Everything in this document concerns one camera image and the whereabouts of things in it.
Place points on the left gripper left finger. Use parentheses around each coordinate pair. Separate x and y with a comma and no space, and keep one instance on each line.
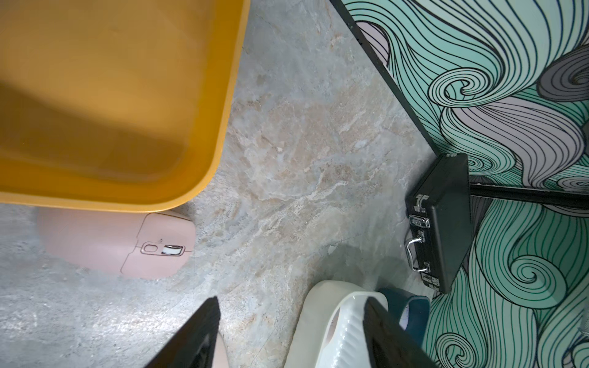
(194,343)

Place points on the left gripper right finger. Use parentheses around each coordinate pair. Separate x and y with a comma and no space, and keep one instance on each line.
(388,345)

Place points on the peach mouse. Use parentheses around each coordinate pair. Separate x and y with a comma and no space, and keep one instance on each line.
(220,356)

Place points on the dark teal storage box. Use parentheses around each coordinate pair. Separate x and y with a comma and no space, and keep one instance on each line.
(409,310)

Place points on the white storage box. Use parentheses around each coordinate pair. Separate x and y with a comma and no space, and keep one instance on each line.
(330,331)

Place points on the pink mouse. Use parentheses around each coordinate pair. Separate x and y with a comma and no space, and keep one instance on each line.
(136,245)

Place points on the yellow storage box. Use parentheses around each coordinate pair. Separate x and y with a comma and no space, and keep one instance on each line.
(115,105)

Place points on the black briefcase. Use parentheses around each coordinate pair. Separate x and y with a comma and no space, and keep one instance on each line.
(441,229)

